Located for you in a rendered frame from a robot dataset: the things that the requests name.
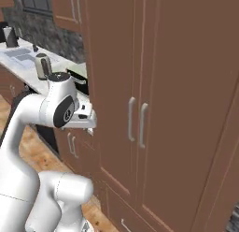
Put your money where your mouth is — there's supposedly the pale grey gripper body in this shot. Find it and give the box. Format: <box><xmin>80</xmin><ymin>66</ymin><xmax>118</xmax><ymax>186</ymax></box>
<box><xmin>63</xmin><ymin>116</ymin><xmax>98</xmax><ymax>130</ymax></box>

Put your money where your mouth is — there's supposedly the brown lower cupboard drawer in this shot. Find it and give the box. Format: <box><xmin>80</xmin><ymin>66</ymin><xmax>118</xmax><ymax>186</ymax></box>
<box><xmin>98</xmin><ymin>167</ymin><xmax>148</xmax><ymax>232</ymax></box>

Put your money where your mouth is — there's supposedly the brown tall cupboard door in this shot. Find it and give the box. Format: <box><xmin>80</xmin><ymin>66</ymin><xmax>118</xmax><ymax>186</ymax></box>
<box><xmin>135</xmin><ymin>0</ymin><xmax>239</xmax><ymax>232</ymax></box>
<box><xmin>82</xmin><ymin>0</ymin><xmax>140</xmax><ymax>209</ymax></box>

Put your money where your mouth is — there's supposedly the steel sink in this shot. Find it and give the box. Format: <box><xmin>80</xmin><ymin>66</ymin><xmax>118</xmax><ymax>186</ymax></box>
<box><xmin>3</xmin><ymin>48</ymin><xmax>35</xmax><ymax>65</ymax></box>

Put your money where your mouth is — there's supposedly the silver electric kettle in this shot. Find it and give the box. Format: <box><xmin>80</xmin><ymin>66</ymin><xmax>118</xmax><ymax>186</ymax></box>
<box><xmin>34</xmin><ymin>52</ymin><xmax>53</xmax><ymax>81</ymax></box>

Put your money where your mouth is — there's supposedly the silver cupboard door handle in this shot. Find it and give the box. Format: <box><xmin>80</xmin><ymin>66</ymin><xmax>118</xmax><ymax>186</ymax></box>
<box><xmin>128</xmin><ymin>96</ymin><xmax>137</xmax><ymax>142</ymax></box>
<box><xmin>138</xmin><ymin>102</ymin><xmax>149</xmax><ymax>149</ymax></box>

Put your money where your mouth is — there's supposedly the dark framed window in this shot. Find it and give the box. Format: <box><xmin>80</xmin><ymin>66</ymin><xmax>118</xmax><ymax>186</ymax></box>
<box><xmin>12</xmin><ymin>0</ymin><xmax>53</xmax><ymax>16</ymax></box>

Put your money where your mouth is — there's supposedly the dark sink tap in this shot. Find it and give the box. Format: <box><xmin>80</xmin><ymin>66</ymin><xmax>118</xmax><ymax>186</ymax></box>
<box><xmin>19</xmin><ymin>33</ymin><xmax>39</xmax><ymax>53</ymax></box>

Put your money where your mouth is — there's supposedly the black dishwasher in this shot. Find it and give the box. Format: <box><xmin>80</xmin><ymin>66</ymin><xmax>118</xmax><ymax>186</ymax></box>
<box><xmin>35</xmin><ymin>123</ymin><xmax>61</xmax><ymax>156</ymax></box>

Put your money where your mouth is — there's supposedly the grey coffee machine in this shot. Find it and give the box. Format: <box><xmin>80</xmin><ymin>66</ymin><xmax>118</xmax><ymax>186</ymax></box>
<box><xmin>2</xmin><ymin>25</ymin><xmax>19</xmax><ymax>49</ymax></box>

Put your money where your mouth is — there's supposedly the black toaster oven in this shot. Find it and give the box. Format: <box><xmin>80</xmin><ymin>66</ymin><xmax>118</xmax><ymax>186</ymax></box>
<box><xmin>65</xmin><ymin>63</ymin><xmax>91</xmax><ymax>96</ymax></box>

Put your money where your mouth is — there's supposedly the brown base cupboard run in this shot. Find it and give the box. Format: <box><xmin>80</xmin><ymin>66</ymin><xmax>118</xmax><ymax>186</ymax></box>
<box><xmin>54</xmin><ymin>126</ymin><xmax>103</xmax><ymax>181</ymax></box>
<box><xmin>0</xmin><ymin>65</ymin><xmax>30</xmax><ymax>105</ymax></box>

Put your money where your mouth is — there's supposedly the silver drawer handle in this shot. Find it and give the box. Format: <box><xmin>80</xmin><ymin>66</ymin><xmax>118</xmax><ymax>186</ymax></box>
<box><xmin>120</xmin><ymin>218</ymin><xmax>133</xmax><ymax>232</ymax></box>

